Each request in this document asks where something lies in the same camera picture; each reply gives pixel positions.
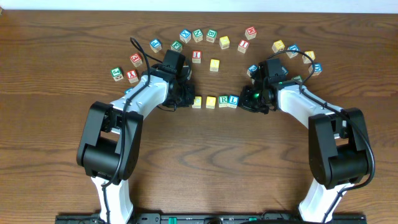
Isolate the blue L block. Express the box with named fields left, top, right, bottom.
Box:
left=228, top=95, right=239, bottom=108

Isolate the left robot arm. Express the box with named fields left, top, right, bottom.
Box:
left=76, top=64, right=195, bottom=223

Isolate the green B block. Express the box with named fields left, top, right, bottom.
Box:
left=206, top=29, right=217, bottom=43

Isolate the green N block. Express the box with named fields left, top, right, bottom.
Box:
left=192, top=29, right=203, bottom=42

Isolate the yellow C block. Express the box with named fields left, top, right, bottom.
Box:
left=192, top=96, right=202, bottom=109

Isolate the red i block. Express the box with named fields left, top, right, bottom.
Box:
left=192, top=50, right=203, bottom=63
left=238, top=40, right=249, bottom=54

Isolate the yellow S block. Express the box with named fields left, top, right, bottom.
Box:
left=210, top=59, right=220, bottom=72

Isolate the green R block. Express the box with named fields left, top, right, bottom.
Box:
left=218, top=95, right=229, bottom=108

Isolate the yellow block top centre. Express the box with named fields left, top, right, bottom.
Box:
left=219, top=36, right=230, bottom=49

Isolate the red 3 block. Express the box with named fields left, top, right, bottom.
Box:
left=130, top=53, right=143, bottom=67

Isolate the red I block right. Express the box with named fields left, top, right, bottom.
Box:
left=238, top=40, right=249, bottom=54

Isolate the blue 5 block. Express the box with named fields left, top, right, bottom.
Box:
left=281, top=66, right=289, bottom=75

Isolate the blue d block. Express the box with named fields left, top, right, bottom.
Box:
left=308, top=63, right=323, bottom=76
left=286, top=44, right=300, bottom=58

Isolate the red I block centre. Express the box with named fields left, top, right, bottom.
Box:
left=192, top=50, right=203, bottom=63

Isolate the red H block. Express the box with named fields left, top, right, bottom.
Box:
left=245, top=26, right=257, bottom=40

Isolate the blue 2 block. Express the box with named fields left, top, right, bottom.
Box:
left=246, top=65, right=258, bottom=78

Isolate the red Y block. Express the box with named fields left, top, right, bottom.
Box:
left=126, top=70, right=139, bottom=83

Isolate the blue T block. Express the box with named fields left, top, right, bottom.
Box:
left=124, top=88, right=133, bottom=94

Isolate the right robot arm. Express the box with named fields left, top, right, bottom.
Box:
left=239, top=68, right=375, bottom=223

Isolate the blue P block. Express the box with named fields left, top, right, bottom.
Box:
left=150, top=39, right=162, bottom=53

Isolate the green J block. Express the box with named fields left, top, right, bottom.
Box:
left=111, top=67, right=124, bottom=82

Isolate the right black cable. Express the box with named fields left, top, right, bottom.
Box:
left=264, top=49, right=376, bottom=224

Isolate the blue D block right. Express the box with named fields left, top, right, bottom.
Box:
left=308, top=63, right=323, bottom=76

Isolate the green F block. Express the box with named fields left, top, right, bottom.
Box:
left=170, top=40, right=183, bottom=52

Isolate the yellow O block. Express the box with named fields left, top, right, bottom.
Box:
left=206, top=96, right=216, bottom=109

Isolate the green T block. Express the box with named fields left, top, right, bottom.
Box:
left=292, top=75, right=303, bottom=82

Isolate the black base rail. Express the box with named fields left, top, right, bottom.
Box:
left=55, top=212, right=368, bottom=224

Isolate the yellow 8 block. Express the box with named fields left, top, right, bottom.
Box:
left=302, top=50, right=315, bottom=64

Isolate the blue D block upper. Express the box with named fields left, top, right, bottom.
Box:
left=286, top=44, right=300, bottom=58

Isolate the blue X block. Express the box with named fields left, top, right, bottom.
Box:
left=179, top=29, right=192, bottom=44

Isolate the yellow M block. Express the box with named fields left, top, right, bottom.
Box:
left=272, top=40, right=285, bottom=53

